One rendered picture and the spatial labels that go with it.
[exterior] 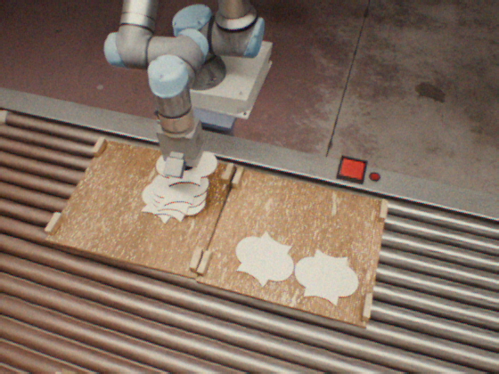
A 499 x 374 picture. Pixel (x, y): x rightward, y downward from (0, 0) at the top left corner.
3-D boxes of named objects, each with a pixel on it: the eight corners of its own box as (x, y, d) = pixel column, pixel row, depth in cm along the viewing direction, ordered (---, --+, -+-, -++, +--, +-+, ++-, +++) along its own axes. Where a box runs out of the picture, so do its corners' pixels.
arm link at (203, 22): (186, 36, 143) (177, -2, 132) (226, 40, 141) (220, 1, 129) (173, 60, 137) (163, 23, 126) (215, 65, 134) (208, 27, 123)
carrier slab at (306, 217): (239, 171, 127) (239, 167, 126) (386, 205, 120) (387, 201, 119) (196, 282, 109) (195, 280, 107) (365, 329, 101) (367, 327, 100)
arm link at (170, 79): (192, 53, 89) (177, 82, 84) (198, 94, 98) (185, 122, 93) (155, 48, 90) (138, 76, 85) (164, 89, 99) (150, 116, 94)
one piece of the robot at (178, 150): (141, 137, 94) (155, 183, 107) (181, 144, 92) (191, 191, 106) (161, 98, 100) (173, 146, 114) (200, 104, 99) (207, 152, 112)
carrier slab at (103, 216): (105, 142, 135) (103, 139, 133) (236, 169, 128) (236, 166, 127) (47, 242, 116) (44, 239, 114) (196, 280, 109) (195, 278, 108)
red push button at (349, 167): (342, 161, 129) (343, 158, 128) (364, 166, 128) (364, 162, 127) (339, 177, 126) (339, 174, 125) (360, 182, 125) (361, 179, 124)
